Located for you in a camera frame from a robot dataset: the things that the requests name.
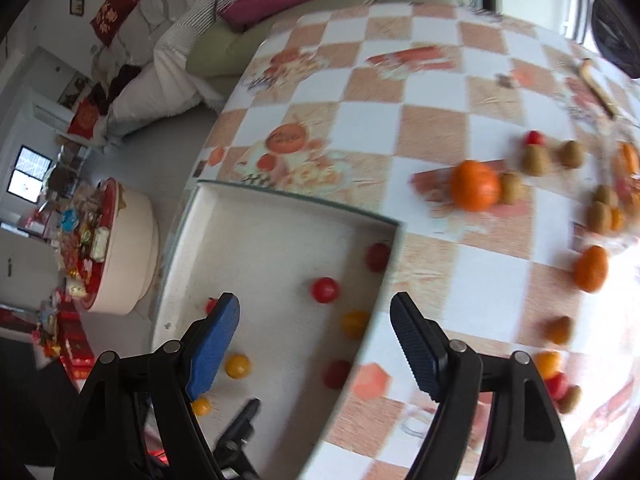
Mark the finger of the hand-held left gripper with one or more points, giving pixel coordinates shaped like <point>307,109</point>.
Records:
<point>240,435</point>

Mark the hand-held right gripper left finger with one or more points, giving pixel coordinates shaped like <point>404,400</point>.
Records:
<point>212,350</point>

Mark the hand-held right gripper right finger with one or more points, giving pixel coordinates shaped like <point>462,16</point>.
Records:
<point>420,350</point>

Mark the yellow cherry tomato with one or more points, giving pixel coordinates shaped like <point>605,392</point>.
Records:
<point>616,219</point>
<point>237,366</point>
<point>354,324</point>
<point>201,406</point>
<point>547,364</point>

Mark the red cherry tomato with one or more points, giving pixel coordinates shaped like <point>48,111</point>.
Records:
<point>377,256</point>
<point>535,138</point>
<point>325,290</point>
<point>556,386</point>
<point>336,374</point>
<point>212,304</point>

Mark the white tray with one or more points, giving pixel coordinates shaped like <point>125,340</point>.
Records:
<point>270,250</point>

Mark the round white table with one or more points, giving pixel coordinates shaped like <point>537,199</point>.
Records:
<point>132,250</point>

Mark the red gift boxes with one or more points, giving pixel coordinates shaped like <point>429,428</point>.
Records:
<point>67,345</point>

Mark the pile of snack packets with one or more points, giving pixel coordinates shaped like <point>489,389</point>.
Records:
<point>85,240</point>

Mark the white striped blanket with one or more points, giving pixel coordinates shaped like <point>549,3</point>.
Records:
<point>170,70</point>

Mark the long wooden board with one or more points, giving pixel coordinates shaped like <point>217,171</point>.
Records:
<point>597,87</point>

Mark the red wall hanging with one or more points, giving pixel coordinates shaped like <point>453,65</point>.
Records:
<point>114,10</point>

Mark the framed wall picture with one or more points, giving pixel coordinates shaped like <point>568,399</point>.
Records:
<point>76,7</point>

